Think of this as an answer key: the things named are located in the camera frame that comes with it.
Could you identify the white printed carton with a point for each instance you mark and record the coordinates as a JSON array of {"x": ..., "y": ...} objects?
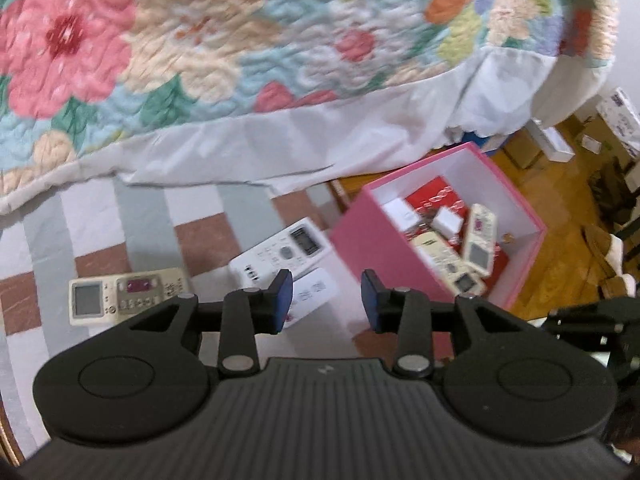
[{"x": 622, "y": 115}]

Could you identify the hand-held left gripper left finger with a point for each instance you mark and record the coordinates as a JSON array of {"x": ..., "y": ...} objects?
[{"x": 282, "y": 305}]

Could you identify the white remote control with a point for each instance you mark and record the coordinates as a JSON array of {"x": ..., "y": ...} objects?
[{"x": 270, "y": 260}]

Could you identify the small white box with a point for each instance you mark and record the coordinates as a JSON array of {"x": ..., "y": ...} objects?
[{"x": 402, "y": 212}]

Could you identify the dark bag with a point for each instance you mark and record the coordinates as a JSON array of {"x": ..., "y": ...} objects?
[{"x": 615, "y": 195}]

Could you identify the white card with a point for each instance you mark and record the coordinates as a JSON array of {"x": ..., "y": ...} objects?
[{"x": 315, "y": 290}]

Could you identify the floral quilt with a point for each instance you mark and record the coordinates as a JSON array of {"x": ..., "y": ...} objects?
[{"x": 250, "y": 35}]

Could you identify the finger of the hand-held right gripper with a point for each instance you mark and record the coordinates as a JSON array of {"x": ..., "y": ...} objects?
[{"x": 580, "y": 322}]

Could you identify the white remote with purple screen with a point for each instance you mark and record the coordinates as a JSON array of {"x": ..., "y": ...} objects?
[{"x": 477, "y": 247}]

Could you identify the red box with glasses print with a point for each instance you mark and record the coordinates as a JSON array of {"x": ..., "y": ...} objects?
[{"x": 434, "y": 191}]

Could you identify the cream remote with purple display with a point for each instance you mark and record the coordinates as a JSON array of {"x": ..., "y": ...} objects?
[{"x": 100, "y": 300}]

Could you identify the pink cardboard box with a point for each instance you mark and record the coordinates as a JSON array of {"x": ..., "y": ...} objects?
[{"x": 370, "y": 240}]

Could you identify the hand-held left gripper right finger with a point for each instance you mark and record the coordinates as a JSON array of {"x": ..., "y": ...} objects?
[{"x": 371, "y": 305}]

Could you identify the cream remote control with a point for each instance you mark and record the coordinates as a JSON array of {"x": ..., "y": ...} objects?
[{"x": 445, "y": 260}]

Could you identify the white bed skirt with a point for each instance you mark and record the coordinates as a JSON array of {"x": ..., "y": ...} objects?
[{"x": 350, "y": 135}]

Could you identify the brown cardboard box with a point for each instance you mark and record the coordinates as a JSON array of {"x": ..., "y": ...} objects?
[{"x": 522, "y": 152}]

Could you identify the white flat box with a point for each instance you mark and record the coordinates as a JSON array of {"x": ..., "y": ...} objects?
[{"x": 550, "y": 141}]

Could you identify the checked mat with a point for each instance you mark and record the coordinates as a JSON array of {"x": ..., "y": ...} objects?
[{"x": 140, "y": 225}]

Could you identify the blue cardboard box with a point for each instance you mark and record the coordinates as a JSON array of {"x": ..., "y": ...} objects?
[{"x": 475, "y": 141}]

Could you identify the white cube-shaped box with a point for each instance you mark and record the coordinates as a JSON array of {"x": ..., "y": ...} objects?
[{"x": 447, "y": 222}]

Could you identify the brown plush slipper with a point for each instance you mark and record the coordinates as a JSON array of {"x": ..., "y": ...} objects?
[
  {"x": 617, "y": 286},
  {"x": 602, "y": 247}
]

